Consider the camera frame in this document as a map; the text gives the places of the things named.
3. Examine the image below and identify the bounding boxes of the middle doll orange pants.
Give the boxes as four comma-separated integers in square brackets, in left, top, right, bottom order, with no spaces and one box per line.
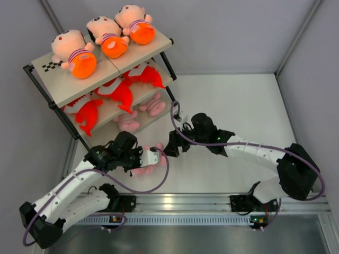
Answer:
[86,16,129,59]

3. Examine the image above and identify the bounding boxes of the wrist white camera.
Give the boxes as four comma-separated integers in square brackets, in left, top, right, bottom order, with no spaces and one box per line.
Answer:
[139,147,161,168]
[174,112,188,125]

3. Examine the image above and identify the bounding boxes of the beige three-tier shelf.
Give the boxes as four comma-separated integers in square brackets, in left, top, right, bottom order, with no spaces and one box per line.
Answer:
[24,30,176,148]

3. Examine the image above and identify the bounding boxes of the red plush fish white face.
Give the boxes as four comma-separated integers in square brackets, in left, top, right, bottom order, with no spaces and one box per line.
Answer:
[61,93,103,137]

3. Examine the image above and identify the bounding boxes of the aluminium mounting rail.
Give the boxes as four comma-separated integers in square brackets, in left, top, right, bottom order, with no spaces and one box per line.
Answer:
[134,193,331,215]

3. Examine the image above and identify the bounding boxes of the pink plush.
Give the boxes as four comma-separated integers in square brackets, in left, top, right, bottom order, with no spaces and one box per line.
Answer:
[139,92,166,117]
[113,110,140,132]
[131,142,166,176]

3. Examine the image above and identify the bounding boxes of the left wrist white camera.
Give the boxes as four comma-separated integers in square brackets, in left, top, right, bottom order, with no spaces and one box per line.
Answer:
[139,147,161,168]

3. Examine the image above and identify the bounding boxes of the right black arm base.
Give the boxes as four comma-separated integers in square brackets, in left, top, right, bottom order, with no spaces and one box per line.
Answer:
[230,195,265,215]

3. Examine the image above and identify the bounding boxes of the purple cable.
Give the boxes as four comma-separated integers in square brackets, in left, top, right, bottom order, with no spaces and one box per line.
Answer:
[23,148,170,247]
[171,101,326,233]

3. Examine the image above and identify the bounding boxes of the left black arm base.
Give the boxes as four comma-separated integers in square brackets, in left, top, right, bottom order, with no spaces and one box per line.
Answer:
[115,195,137,213]

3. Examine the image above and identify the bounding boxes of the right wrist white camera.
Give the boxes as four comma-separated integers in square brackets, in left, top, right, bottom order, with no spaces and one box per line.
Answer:
[174,112,188,125]

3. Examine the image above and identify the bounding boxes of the left doll orange pants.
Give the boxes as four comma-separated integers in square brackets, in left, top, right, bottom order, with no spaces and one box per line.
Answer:
[51,30,97,79]

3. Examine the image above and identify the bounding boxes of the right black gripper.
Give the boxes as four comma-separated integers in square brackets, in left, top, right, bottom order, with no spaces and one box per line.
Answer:
[163,122,209,157]

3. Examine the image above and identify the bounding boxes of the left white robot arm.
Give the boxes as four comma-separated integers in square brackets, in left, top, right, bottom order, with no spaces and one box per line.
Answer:
[19,131,142,249]

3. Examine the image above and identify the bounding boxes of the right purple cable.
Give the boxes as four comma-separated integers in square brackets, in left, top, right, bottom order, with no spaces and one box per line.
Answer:
[171,101,326,233]

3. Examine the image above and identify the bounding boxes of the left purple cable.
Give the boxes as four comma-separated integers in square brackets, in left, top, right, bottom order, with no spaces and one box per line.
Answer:
[23,148,170,247]

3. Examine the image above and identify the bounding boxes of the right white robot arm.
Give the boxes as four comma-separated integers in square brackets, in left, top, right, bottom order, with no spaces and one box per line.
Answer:
[164,113,320,210]

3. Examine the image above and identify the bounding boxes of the doll orange pants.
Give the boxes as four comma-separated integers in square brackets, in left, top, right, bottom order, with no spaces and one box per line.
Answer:
[51,30,97,79]
[114,5,156,45]
[86,16,129,59]

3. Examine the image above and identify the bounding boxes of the white slotted cable duct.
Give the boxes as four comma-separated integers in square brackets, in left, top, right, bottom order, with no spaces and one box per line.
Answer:
[76,214,254,226]

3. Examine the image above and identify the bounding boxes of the right doll orange pants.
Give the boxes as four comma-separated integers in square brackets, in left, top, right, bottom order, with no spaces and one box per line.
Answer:
[114,5,156,45]

